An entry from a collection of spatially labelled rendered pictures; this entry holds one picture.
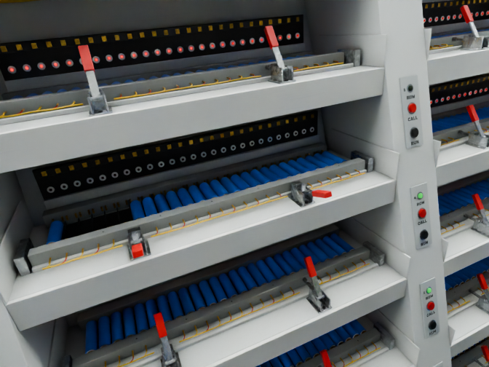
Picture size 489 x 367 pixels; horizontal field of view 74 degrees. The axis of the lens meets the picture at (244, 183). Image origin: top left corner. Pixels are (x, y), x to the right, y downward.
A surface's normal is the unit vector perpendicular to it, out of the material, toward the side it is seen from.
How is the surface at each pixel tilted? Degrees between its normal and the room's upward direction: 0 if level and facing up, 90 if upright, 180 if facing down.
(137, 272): 106
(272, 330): 16
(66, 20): 90
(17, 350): 90
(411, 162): 90
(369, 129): 90
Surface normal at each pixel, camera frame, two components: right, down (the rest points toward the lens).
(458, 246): -0.09, -0.90
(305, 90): 0.39, 0.37
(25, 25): 0.35, 0.11
